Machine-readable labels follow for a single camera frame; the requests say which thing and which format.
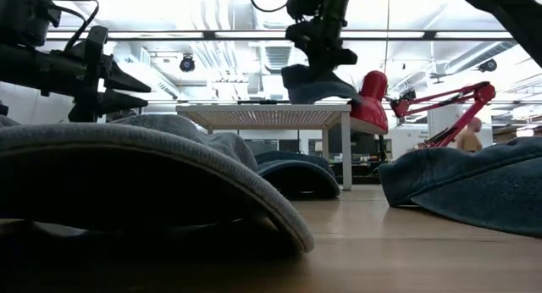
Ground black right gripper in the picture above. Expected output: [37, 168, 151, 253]
[285, 17, 359, 86]

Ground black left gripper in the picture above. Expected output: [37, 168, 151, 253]
[63, 25, 152, 124]

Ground dark blue denim cap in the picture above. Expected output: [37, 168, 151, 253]
[280, 64, 363, 106]
[252, 150, 341, 200]
[378, 135, 542, 238]

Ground grey baseball cap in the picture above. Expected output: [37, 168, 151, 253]
[0, 113, 316, 260]

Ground red desk lamp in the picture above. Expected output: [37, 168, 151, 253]
[346, 70, 497, 150]

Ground white perforated metal shelf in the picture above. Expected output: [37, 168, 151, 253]
[175, 102, 353, 191]

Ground person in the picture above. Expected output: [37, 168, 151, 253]
[455, 117, 484, 153]

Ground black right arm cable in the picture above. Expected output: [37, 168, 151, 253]
[248, 0, 291, 14]

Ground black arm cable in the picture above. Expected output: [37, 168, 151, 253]
[45, 0, 101, 53]
[248, 0, 291, 14]

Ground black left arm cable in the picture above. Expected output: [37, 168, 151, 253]
[45, 0, 101, 53]

